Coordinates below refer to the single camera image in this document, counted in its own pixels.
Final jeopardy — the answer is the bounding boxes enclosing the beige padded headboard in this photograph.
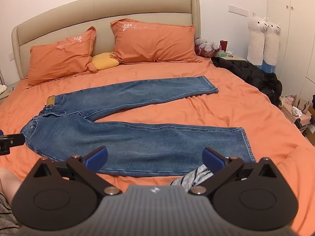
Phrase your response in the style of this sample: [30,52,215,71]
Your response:
[11,0,201,79]

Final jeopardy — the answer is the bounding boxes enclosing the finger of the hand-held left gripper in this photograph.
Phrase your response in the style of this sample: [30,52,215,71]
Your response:
[0,130,25,156]

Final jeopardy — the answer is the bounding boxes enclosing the grey striped cloth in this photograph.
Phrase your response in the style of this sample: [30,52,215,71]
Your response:
[169,164,213,193]

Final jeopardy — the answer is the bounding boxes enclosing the blue box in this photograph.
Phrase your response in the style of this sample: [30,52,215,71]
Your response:
[261,61,276,74]

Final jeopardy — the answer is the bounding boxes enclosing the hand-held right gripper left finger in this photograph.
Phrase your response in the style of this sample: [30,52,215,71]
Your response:
[26,146,122,197]

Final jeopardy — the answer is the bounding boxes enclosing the patterned handbag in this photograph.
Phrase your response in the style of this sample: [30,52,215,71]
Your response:
[292,95,311,115]

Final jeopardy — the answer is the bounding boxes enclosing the pink and burgundy plush toy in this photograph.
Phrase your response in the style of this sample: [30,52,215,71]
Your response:
[194,37,222,57]

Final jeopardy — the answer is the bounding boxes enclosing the white wardrobe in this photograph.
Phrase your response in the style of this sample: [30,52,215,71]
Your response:
[266,0,315,100]

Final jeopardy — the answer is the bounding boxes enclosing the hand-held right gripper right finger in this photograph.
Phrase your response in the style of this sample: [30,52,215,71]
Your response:
[189,147,283,196]

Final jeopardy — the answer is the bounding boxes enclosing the beige nightstand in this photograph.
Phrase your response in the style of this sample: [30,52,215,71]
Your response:
[216,51,248,63]

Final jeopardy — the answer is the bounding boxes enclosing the blue denim pants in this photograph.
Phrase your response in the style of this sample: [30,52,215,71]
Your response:
[19,76,256,177]

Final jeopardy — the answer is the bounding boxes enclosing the person's bare knee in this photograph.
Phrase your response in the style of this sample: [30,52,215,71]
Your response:
[0,167,23,203]

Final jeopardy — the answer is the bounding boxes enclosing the grey patterned clothing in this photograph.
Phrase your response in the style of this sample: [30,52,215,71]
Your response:
[0,191,20,230]

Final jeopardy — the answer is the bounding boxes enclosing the pink suitcase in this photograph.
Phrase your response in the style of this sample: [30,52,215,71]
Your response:
[280,96,315,130]

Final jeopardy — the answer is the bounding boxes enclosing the orange pillow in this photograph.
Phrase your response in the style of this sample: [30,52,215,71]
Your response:
[28,27,98,86]
[110,18,202,64]

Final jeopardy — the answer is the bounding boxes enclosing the black jacket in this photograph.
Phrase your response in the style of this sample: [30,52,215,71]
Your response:
[212,57,283,107]

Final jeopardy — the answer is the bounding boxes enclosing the orange bed sheet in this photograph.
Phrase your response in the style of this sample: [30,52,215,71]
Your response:
[0,54,315,236]

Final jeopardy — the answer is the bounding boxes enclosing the small yellow pillow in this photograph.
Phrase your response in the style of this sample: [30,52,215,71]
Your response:
[92,52,120,71]

